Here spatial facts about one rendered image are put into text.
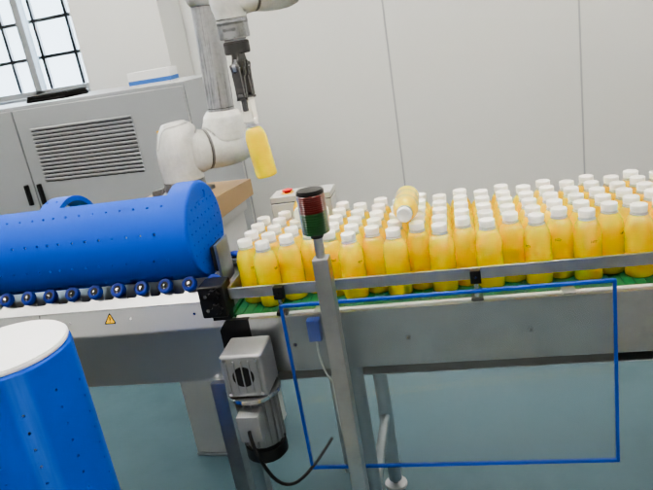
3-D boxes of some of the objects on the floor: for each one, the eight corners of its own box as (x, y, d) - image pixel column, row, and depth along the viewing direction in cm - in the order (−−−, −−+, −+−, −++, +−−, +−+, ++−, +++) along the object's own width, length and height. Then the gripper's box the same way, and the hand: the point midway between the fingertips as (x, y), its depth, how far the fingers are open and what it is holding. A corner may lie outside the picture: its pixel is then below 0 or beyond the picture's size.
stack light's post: (377, 613, 184) (314, 255, 150) (391, 613, 184) (330, 253, 149) (376, 626, 181) (310, 261, 146) (390, 626, 180) (327, 259, 145)
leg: (253, 535, 222) (213, 375, 202) (268, 535, 220) (230, 374, 201) (248, 547, 216) (207, 385, 196) (264, 547, 215) (225, 384, 195)
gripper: (231, 40, 194) (247, 119, 202) (213, 43, 179) (230, 128, 187) (256, 36, 193) (270, 116, 200) (239, 39, 178) (256, 124, 185)
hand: (249, 110), depth 192 cm, fingers closed on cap, 4 cm apart
